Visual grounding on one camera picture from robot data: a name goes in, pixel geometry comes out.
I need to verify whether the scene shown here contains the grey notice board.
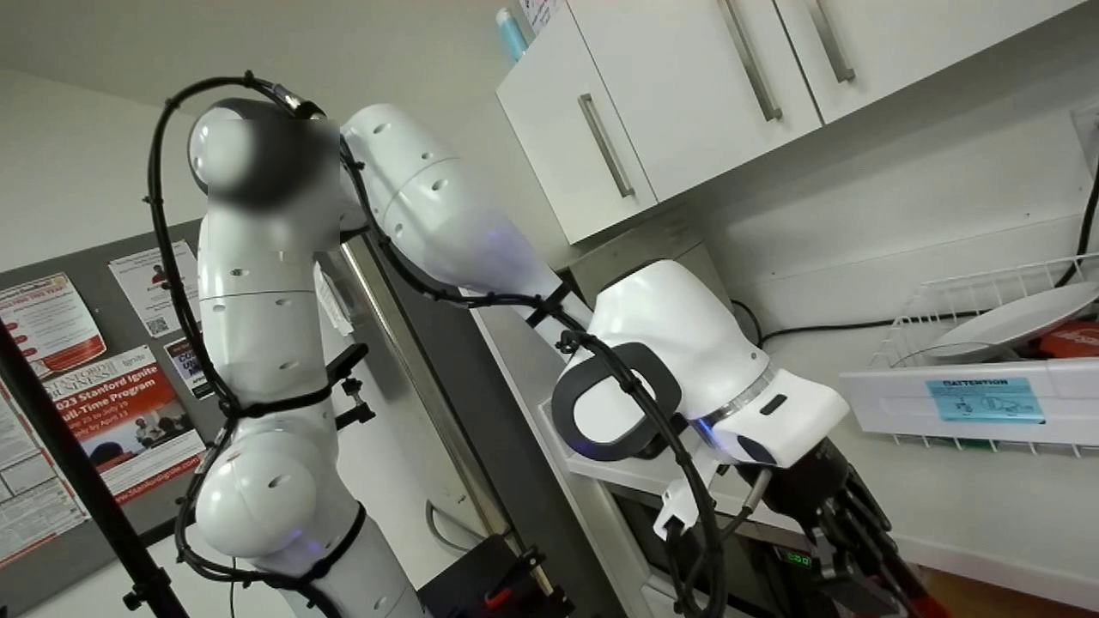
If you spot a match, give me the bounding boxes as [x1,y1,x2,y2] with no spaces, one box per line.
[0,219,250,618]

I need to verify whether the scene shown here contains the black tripod pole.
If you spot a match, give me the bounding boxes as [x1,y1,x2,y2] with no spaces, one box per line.
[0,321,193,618]

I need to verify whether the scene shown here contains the blue bottle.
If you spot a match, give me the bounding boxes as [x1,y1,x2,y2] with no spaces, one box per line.
[491,4,531,69]

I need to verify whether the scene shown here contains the white wide upper cabinet door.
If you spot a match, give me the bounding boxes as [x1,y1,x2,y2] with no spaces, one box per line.
[493,4,664,247]

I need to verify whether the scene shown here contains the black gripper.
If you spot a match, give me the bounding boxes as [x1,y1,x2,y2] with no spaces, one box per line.
[760,444,920,618]

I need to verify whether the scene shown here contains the white text poster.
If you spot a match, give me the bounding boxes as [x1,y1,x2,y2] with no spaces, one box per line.
[0,381,94,569]

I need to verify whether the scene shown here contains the dark grey refrigerator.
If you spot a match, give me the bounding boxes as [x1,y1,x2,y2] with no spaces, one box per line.
[322,234,630,618]

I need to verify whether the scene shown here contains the large white plate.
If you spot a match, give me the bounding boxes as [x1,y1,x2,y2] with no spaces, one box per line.
[920,275,1099,365]

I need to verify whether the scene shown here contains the black power cord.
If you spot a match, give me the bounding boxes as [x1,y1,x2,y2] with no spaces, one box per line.
[727,167,1099,349]

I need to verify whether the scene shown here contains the small dark poster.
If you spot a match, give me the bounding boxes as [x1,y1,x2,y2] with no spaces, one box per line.
[159,333,217,405]

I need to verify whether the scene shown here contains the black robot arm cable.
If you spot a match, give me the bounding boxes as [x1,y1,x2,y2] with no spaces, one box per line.
[145,69,730,618]

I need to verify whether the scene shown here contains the white poster with red logo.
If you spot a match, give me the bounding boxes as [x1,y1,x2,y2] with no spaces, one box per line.
[108,238,217,343]

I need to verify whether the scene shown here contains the red header poster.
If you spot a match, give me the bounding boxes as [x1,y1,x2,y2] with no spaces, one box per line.
[0,272,111,381]

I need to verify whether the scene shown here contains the large red and white poster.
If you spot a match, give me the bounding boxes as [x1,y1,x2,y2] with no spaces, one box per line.
[41,343,211,507]

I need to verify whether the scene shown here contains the red item in dish rack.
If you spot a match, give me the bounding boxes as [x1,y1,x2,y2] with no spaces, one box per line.
[1033,319,1099,360]

